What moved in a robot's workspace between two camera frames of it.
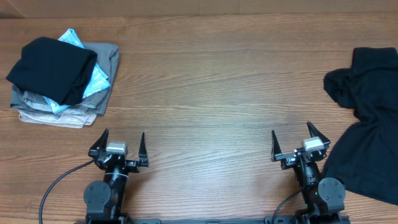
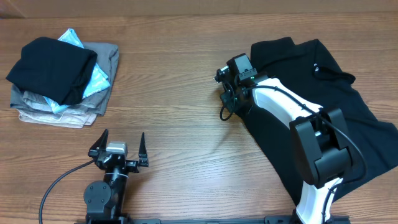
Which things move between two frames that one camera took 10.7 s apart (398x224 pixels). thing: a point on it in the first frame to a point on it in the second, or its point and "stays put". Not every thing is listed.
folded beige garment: [78, 121] stays put
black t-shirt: [365, 159] to [310, 71]
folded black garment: [58, 70] stays put
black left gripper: [101, 144] stays put
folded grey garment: [107, 60] stays put
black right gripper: [324, 140] to [226, 98]
